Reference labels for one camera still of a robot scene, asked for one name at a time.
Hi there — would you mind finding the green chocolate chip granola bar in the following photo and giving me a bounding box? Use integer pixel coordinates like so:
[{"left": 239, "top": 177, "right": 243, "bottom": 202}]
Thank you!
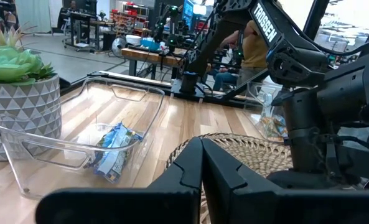
[{"left": 258, "top": 116, "right": 280, "bottom": 139}]

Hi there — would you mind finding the round woven wicker basket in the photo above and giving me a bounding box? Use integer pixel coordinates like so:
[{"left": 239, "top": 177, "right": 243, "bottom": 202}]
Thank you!
[{"left": 164, "top": 133, "right": 297, "bottom": 224}]

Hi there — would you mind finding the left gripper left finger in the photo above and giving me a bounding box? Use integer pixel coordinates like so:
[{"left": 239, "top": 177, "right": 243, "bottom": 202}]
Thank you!
[{"left": 35, "top": 138, "right": 203, "bottom": 224}]

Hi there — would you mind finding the black office desk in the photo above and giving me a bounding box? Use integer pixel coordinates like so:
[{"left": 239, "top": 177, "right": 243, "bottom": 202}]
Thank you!
[{"left": 61, "top": 11, "right": 116, "bottom": 52}]

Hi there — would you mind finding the blue snack packet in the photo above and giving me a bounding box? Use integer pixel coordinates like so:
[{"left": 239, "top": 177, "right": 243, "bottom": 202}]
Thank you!
[{"left": 95, "top": 121, "right": 144, "bottom": 156}]

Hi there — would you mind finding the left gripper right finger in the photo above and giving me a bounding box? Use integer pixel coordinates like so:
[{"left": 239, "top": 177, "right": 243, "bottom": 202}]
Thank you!
[{"left": 202, "top": 138, "right": 369, "bottom": 224}]

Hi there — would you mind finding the succulent in patterned pot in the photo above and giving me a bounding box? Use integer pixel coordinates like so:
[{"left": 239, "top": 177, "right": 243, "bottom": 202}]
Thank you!
[{"left": 0, "top": 23, "right": 63, "bottom": 162}]

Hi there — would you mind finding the grey floor fan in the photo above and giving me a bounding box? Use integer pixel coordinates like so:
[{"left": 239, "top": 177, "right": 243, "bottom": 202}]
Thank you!
[{"left": 111, "top": 36, "right": 128, "bottom": 58}]

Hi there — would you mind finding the wooden workbench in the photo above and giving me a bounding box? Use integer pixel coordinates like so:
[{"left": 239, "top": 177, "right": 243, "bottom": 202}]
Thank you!
[{"left": 120, "top": 46, "right": 213, "bottom": 82}]

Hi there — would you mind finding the peanut butter granola bar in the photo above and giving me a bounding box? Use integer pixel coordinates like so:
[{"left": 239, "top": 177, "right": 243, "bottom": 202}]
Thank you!
[{"left": 273, "top": 115, "right": 288, "bottom": 138}]

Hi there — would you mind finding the person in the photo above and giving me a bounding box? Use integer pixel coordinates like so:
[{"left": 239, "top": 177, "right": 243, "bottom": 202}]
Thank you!
[
  {"left": 207, "top": 20, "right": 271, "bottom": 93},
  {"left": 66, "top": 0, "right": 79, "bottom": 13}
]

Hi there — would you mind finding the white box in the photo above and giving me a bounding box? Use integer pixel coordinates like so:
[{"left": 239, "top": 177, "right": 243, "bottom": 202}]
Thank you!
[{"left": 124, "top": 34, "right": 143, "bottom": 47}]

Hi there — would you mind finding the black computer monitor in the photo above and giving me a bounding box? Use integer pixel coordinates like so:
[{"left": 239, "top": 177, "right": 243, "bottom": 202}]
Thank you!
[{"left": 62, "top": 0, "right": 98, "bottom": 15}]

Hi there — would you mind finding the blue box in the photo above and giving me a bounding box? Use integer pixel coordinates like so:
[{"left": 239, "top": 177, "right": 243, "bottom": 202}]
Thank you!
[{"left": 140, "top": 37, "right": 163, "bottom": 52}]

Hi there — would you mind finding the storage shelf with boxes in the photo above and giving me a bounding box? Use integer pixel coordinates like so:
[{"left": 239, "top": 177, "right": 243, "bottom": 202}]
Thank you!
[{"left": 109, "top": 2, "right": 151, "bottom": 37}]

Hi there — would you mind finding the light blue raisin granola bar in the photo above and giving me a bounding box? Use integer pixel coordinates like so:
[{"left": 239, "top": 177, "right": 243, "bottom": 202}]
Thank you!
[{"left": 92, "top": 146, "right": 132, "bottom": 185}]

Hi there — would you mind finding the lit blue screen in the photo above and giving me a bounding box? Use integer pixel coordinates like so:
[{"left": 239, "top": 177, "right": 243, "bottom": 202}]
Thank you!
[{"left": 181, "top": 0, "right": 196, "bottom": 30}]

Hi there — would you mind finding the clear plastic bin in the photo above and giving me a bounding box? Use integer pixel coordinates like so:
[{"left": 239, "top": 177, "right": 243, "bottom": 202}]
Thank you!
[
  {"left": 245, "top": 81, "right": 289, "bottom": 144},
  {"left": 0, "top": 77, "right": 166, "bottom": 200}
]

